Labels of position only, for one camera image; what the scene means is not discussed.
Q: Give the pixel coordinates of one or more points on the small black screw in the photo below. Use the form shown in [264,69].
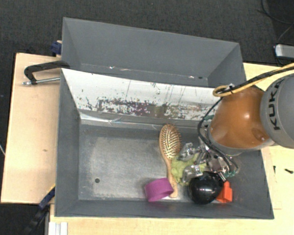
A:
[289,171]

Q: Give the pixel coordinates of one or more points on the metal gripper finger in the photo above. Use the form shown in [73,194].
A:
[188,150]
[192,170]

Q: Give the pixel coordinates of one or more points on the yellow-green cloth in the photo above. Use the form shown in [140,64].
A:
[178,171]

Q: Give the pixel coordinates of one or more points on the orange block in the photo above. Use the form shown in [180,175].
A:
[226,194]

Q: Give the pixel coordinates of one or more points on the wooden hairbrush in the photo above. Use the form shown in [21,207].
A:
[170,142]

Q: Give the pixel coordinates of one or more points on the black ball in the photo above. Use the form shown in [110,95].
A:
[203,189]

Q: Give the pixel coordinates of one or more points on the grey metal bin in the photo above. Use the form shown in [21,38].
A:
[122,163]

